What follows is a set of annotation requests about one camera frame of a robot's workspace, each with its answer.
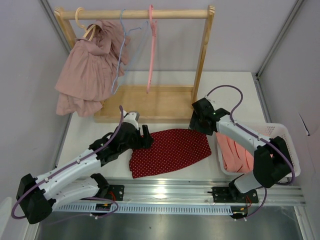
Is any dark red dotted garment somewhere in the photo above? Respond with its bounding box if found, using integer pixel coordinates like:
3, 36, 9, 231
129, 128, 212, 179

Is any dusty pink skirt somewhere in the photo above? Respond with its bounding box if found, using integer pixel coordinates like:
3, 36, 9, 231
55, 19, 130, 117

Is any pink plastic hanger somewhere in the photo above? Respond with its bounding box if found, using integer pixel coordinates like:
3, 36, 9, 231
146, 4, 157, 94

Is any cream plastic hanger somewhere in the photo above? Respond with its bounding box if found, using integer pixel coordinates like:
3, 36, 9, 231
75, 7, 97, 41

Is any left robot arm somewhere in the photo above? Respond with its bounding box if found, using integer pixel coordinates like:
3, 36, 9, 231
16, 122, 154, 225

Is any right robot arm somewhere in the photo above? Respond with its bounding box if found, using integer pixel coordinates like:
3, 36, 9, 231
189, 98, 296, 202

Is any wooden clothes rack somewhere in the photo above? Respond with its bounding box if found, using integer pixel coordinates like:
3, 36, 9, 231
54, 5, 215, 123

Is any salmon pink garment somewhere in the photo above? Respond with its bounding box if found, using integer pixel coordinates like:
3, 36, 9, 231
215, 133, 254, 173

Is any white plastic laundry basket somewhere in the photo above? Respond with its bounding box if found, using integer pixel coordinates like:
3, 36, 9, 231
216, 122, 302, 178

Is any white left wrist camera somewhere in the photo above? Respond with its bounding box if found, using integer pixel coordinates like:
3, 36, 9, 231
122, 111, 140, 130

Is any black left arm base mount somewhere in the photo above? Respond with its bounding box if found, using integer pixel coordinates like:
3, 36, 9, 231
90, 173, 125, 201

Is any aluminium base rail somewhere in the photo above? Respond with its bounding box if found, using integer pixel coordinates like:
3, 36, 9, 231
107, 178, 306, 207

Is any white slotted cable duct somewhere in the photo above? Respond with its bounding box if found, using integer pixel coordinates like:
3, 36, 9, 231
56, 202, 245, 216

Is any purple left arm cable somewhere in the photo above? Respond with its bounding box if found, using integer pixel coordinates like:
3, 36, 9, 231
10, 104, 120, 223

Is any blue wire hanger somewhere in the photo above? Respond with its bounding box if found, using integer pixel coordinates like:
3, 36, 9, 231
111, 9, 150, 95

